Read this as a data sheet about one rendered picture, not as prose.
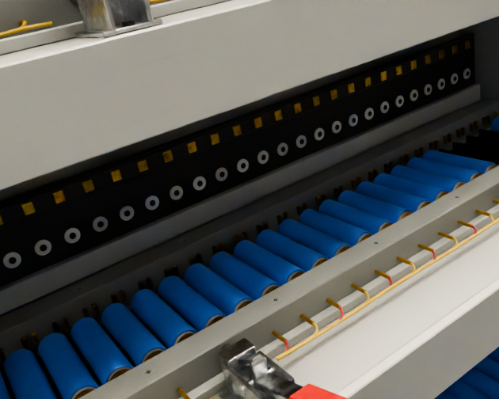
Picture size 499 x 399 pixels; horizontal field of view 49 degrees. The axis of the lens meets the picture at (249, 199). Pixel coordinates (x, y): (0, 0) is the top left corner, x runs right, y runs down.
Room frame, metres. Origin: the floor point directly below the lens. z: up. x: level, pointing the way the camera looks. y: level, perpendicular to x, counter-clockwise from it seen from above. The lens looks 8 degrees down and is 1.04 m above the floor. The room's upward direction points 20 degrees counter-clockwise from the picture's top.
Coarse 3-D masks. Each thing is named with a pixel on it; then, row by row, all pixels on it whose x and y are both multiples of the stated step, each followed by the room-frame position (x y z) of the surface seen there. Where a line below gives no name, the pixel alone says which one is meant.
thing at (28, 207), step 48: (432, 48) 0.54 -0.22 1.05; (336, 96) 0.48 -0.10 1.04; (384, 96) 0.52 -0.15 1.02; (432, 96) 0.55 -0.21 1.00; (192, 144) 0.41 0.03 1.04; (240, 144) 0.44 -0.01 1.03; (288, 144) 0.46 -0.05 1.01; (48, 192) 0.36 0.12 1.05; (96, 192) 0.38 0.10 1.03; (144, 192) 0.40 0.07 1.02; (192, 192) 0.42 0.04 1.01; (0, 240) 0.35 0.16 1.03; (48, 240) 0.37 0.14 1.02; (96, 240) 0.39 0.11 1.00
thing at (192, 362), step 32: (480, 192) 0.38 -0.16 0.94; (416, 224) 0.36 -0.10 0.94; (448, 224) 0.37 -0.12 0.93; (352, 256) 0.33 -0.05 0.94; (384, 256) 0.34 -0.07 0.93; (288, 288) 0.31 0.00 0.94; (320, 288) 0.31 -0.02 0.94; (352, 288) 0.33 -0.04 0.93; (224, 320) 0.30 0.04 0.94; (256, 320) 0.29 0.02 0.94; (288, 320) 0.30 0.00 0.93; (192, 352) 0.28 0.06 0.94; (288, 352) 0.28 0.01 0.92; (128, 384) 0.26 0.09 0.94; (160, 384) 0.26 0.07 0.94; (192, 384) 0.27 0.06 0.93
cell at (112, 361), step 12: (84, 324) 0.33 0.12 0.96; (96, 324) 0.33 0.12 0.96; (72, 336) 0.33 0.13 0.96; (84, 336) 0.32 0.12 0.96; (96, 336) 0.31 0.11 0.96; (108, 336) 0.32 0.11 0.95; (84, 348) 0.31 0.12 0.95; (96, 348) 0.30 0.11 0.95; (108, 348) 0.30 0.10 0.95; (96, 360) 0.30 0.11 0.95; (108, 360) 0.29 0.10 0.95; (120, 360) 0.29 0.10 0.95; (96, 372) 0.29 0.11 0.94; (108, 372) 0.28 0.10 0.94
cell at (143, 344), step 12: (108, 312) 0.34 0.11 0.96; (120, 312) 0.33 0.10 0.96; (108, 324) 0.33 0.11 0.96; (120, 324) 0.32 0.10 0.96; (132, 324) 0.32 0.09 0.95; (120, 336) 0.31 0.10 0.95; (132, 336) 0.31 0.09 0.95; (144, 336) 0.30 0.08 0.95; (132, 348) 0.30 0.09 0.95; (144, 348) 0.29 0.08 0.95; (156, 348) 0.29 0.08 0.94; (132, 360) 0.30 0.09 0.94; (144, 360) 0.29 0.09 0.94
